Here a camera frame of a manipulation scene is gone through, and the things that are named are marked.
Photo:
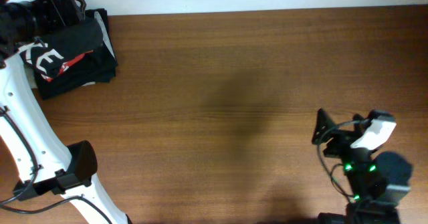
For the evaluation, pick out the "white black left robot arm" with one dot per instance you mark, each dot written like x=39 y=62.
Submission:
x=43 y=162

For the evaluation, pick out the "dark green Nike t-shirt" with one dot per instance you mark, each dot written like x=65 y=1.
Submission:
x=48 y=53

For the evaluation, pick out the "black folded shirt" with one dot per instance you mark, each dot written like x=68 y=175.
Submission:
x=98 y=66

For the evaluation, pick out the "red folded shirt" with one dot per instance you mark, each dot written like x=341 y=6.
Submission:
x=66 y=65

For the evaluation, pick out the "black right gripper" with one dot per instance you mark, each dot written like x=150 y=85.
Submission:
x=344 y=138

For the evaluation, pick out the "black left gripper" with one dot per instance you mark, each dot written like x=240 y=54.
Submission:
x=50 y=1

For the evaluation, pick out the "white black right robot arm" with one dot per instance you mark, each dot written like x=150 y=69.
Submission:
x=372 y=182

